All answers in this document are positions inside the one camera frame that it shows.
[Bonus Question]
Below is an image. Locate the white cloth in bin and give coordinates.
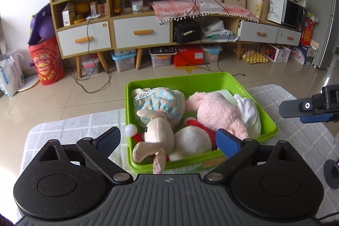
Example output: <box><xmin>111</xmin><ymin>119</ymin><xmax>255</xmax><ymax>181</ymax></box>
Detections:
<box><xmin>217</xmin><ymin>89</ymin><xmax>261</xmax><ymax>138</ymax></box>

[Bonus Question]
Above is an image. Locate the pink fluffy plush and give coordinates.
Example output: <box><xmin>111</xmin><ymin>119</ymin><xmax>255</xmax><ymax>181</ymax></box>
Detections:
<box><xmin>186</xmin><ymin>92</ymin><xmax>249</xmax><ymax>140</ymax></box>

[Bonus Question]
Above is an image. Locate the wooden shelf unit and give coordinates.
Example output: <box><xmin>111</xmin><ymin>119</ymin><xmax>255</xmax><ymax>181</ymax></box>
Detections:
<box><xmin>50</xmin><ymin>0</ymin><xmax>114</xmax><ymax>73</ymax></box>

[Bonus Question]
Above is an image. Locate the blue patterned fabric doll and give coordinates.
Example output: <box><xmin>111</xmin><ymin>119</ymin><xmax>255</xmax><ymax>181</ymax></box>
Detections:
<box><xmin>132</xmin><ymin>87</ymin><xmax>186</xmax><ymax>129</ymax></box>

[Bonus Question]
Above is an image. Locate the blue lid storage box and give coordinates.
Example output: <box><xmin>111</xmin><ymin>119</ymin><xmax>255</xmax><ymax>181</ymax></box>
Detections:
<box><xmin>110</xmin><ymin>49</ymin><xmax>137</xmax><ymax>72</ymax></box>

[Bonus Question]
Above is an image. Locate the black bag in cabinet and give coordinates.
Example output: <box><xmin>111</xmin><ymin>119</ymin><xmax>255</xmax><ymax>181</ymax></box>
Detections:
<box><xmin>173</xmin><ymin>18</ymin><xmax>202</xmax><ymax>44</ymax></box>

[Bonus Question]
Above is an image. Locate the grey checked table cloth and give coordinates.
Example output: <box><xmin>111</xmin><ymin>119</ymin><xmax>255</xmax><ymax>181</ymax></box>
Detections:
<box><xmin>18</xmin><ymin>84</ymin><xmax>339</xmax><ymax>224</ymax></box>

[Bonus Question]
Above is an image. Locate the grey refrigerator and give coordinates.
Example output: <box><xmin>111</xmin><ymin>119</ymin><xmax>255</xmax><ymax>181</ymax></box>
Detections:
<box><xmin>307</xmin><ymin>0</ymin><xmax>338</xmax><ymax>69</ymax></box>

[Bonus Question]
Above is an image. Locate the red shoe box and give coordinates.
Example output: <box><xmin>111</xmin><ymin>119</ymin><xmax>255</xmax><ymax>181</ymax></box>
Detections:
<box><xmin>173</xmin><ymin>45</ymin><xmax>204</xmax><ymax>67</ymax></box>

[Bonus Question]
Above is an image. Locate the white toy box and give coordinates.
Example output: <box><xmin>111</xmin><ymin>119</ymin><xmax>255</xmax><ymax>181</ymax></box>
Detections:
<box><xmin>257</xmin><ymin>43</ymin><xmax>291</xmax><ymax>63</ymax></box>

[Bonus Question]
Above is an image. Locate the purple plush toy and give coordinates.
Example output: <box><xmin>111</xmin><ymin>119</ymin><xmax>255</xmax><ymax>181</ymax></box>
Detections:
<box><xmin>28</xmin><ymin>3</ymin><xmax>55</xmax><ymax>46</ymax></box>

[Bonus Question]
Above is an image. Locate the white paper shopping bag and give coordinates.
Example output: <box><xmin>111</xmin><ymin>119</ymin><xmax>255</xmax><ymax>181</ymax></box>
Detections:
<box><xmin>1</xmin><ymin>49</ymin><xmax>25</xmax><ymax>98</ymax></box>

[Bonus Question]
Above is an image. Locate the pink lace cloth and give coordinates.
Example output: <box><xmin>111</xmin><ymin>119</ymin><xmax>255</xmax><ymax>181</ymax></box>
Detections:
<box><xmin>149</xmin><ymin>0</ymin><xmax>258</xmax><ymax>24</ymax></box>

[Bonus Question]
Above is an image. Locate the white microwave oven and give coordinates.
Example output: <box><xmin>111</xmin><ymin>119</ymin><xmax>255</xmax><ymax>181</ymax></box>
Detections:
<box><xmin>267</xmin><ymin>0</ymin><xmax>307</xmax><ymax>29</ymax></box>

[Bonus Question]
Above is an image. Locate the clear storage box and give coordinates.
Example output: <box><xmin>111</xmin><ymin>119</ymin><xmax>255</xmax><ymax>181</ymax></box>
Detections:
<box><xmin>149</xmin><ymin>46</ymin><xmax>176</xmax><ymax>67</ymax></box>

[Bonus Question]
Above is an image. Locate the wooden white tv cabinet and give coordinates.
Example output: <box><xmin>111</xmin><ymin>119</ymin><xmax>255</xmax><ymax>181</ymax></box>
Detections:
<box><xmin>111</xmin><ymin>11</ymin><xmax>302</xmax><ymax>69</ymax></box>

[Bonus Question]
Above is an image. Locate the white and red santa plush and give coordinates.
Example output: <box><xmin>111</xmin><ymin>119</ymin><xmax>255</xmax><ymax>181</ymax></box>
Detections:
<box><xmin>125</xmin><ymin>117</ymin><xmax>217</xmax><ymax>161</ymax></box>

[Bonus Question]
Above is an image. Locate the red cartoon barrel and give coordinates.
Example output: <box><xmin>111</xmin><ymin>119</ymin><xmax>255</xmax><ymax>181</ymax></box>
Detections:
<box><xmin>28</xmin><ymin>37</ymin><xmax>64</xmax><ymax>86</ymax></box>

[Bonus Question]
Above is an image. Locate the yellow egg tray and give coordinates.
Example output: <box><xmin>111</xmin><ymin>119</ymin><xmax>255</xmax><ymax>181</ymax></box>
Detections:
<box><xmin>241</xmin><ymin>48</ymin><xmax>268</xmax><ymax>64</ymax></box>

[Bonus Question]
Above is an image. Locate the beige bunny plush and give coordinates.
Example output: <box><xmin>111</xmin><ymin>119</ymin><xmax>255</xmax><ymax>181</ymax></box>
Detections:
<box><xmin>132</xmin><ymin>109</ymin><xmax>175</xmax><ymax>174</ymax></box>

